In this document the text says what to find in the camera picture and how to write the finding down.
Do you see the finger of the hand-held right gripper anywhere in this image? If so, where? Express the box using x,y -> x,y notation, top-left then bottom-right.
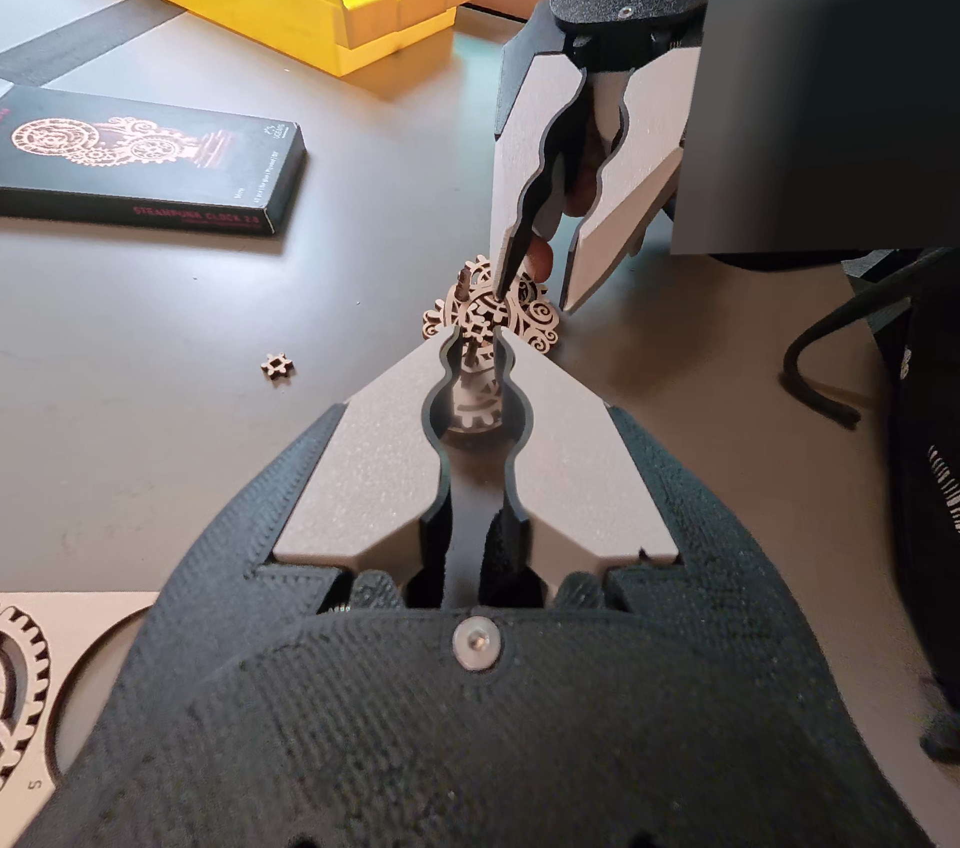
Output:
562,47 -> 705,315
489,53 -> 590,300

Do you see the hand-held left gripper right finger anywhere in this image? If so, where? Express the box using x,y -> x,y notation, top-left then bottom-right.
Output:
491,327 -> 681,608

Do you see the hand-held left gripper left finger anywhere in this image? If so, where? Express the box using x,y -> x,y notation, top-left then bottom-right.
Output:
272,327 -> 462,605

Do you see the wooden gear clock assembly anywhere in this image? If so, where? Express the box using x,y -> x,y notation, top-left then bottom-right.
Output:
421,254 -> 562,433

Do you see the grey desk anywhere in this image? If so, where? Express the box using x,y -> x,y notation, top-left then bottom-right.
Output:
0,0 -> 946,827

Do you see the person's right hand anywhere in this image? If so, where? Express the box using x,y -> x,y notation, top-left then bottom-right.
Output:
525,136 -> 610,283

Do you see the large plywood parts sheet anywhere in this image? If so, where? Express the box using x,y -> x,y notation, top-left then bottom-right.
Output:
0,592 -> 160,819

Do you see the black kit box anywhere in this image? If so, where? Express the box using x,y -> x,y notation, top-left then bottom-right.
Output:
0,85 -> 309,236

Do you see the person's black hoodie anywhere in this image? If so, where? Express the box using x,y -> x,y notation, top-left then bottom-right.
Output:
840,248 -> 960,767

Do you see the black hoodie drawstring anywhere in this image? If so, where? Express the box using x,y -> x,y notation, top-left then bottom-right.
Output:
783,256 -> 960,429

